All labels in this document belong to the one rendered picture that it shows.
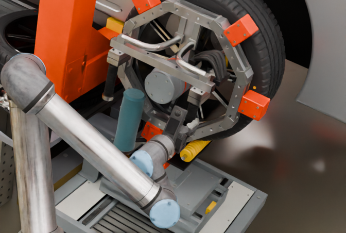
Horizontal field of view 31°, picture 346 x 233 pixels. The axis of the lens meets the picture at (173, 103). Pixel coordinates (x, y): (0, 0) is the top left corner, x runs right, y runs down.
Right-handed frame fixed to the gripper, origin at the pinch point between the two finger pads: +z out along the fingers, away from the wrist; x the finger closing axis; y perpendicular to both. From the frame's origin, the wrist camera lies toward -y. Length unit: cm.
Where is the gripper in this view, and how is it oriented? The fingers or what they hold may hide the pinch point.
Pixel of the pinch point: (192, 116)
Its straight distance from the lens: 220.5
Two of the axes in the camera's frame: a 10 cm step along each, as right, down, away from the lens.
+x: 8.5, 4.2, -3.2
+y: -2.1, 8.2, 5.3
